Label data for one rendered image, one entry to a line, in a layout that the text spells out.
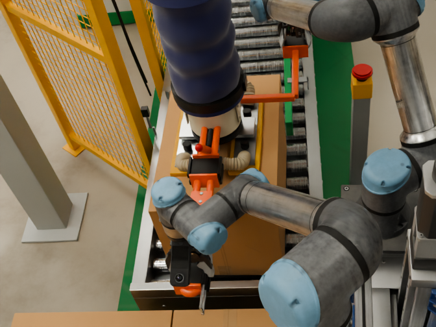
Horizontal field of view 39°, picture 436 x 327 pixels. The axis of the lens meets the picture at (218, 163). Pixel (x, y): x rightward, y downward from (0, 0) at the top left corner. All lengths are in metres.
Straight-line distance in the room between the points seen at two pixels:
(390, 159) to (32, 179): 1.83
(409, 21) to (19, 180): 2.00
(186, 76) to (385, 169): 0.61
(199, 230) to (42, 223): 2.04
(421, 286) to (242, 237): 0.72
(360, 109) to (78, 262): 1.60
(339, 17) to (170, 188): 0.55
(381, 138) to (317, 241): 2.40
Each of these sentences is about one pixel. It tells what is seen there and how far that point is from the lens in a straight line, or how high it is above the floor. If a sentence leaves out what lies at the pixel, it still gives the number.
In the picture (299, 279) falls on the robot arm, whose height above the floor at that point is 1.67.
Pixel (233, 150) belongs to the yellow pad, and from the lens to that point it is 1.99.
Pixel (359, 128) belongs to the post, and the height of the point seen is 0.77.
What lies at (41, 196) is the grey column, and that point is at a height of 0.29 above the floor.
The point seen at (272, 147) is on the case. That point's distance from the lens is 2.01.
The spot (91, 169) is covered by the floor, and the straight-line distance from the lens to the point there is 3.47.
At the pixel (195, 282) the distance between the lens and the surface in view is 1.58.
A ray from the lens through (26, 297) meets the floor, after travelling 3.13.
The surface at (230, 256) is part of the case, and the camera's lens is 2.10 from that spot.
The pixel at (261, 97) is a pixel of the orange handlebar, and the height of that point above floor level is 1.13.
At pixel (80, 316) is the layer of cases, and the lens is 2.33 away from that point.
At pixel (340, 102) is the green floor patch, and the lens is 3.53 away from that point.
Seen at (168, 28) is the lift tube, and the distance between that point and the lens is 1.66.
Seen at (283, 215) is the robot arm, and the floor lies 1.54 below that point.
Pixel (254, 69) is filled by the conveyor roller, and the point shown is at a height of 0.53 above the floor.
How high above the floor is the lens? 2.50
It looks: 49 degrees down
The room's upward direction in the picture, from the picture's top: 13 degrees counter-clockwise
